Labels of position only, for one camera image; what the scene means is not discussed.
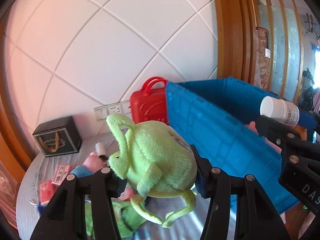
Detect clear plastic bag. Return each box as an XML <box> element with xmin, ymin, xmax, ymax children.
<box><xmin>0</xmin><ymin>165</ymin><xmax>19</xmax><ymax>230</ymax></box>

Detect black gift box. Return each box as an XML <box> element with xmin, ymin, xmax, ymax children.
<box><xmin>32</xmin><ymin>116</ymin><xmax>82</xmax><ymax>157</ymax></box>

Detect patterned brown hanging cloth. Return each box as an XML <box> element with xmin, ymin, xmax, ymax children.
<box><xmin>255</xmin><ymin>27</ymin><xmax>272</xmax><ymax>90</ymax></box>

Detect white double wall switch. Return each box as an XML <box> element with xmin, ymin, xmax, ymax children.
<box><xmin>94</xmin><ymin>106</ymin><xmax>108</xmax><ymax>121</ymax></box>

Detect red tissue packet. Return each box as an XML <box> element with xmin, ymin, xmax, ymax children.
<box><xmin>52</xmin><ymin>164</ymin><xmax>73</xmax><ymax>185</ymax></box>

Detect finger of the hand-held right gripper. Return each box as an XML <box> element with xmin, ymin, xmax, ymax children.
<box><xmin>255</xmin><ymin>114</ymin><xmax>320</xmax><ymax>171</ymax></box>
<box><xmin>297</xmin><ymin>110</ymin><xmax>318</xmax><ymax>131</ymax></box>

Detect wooden door frame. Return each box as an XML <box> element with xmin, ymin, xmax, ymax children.
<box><xmin>211</xmin><ymin>0</ymin><xmax>255</xmax><ymax>85</ymax></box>

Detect white pill bottle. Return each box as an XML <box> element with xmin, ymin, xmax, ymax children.
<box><xmin>259</xmin><ymin>96</ymin><xmax>300</xmax><ymax>127</ymax></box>

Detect red toy suitcase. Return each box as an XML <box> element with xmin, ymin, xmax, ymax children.
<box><xmin>130</xmin><ymin>77</ymin><xmax>170</xmax><ymax>125</ymax></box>

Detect white wall socket plate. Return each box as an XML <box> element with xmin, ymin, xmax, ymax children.
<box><xmin>121</xmin><ymin>100</ymin><xmax>132</xmax><ymax>117</ymax></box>

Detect cloth-covered round desktop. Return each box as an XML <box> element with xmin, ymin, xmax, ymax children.
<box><xmin>16</xmin><ymin>130</ymin><xmax>285</xmax><ymax>240</ymax></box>

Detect light green plush toy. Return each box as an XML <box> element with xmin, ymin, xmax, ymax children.
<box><xmin>106</xmin><ymin>114</ymin><xmax>199</xmax><ymax>228</ymax></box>

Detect white five-hole wall socket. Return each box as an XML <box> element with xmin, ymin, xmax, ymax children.
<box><xmin>107</xmin><ymin>103</ymin><xmax>123</xmax><ymax>118</ymax></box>

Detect wooden lattice glass partition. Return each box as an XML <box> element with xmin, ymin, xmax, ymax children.
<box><xmin>247</xmin><ymin>0</ymin><xmax>304</xmax><ymax>103</ymax></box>

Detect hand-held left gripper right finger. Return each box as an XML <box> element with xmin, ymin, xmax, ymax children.
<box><xmin>189</xmin><ymin>144</ymin><xmax>288</xmax><ymax>240</ymax></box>

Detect dark leafy plant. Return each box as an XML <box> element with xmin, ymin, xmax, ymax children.
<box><xmin>297</xmin><ymin>67</ymin><xmax>318</xmax><ymax>112</ymax></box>

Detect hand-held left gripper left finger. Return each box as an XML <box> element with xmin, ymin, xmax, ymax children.
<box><xmin>29</xmin><ymin>167</ymin><xmax>127</xmax><ymax>240</ymax></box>

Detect blue plastic crate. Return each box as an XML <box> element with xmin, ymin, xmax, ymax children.
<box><xmin>165</xmin><ymin>77</ymin><xmax>318</xmax><ymax>214</ymax></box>

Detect red and white box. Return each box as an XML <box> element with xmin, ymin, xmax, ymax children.
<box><xmin>40</xmin><ymin>180</ymin><xmax>57</xmax><ymax>203</ymax></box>

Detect pink soft item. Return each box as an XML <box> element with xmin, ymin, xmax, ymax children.
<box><xmin>246</xmin><ymin>121</ymin><xmax>283</xmax><ymax>153</ymax></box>

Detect dark green plush toy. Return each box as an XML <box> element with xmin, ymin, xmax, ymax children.
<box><xmin>85</xmin><ymin>201</ymin><xmax>148</xmax><ymax>239</ymax></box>

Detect pink and blue plush toy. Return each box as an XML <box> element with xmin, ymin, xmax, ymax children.
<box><xmin>71</xmin><ymin>142</ymin><xmax>140</xmax><ymax>203</ymax></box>

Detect brown wooden post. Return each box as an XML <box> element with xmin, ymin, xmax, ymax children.
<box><xmin>0</xmin><ymin>17</ymin><xmax>33</xmax><ymax>175</ymax></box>

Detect blue feather tassel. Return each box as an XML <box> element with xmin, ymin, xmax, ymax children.
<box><xmin>29</xmin><ymin>199</ymin><xmax>45</xmax><ymax>214</ymax></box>

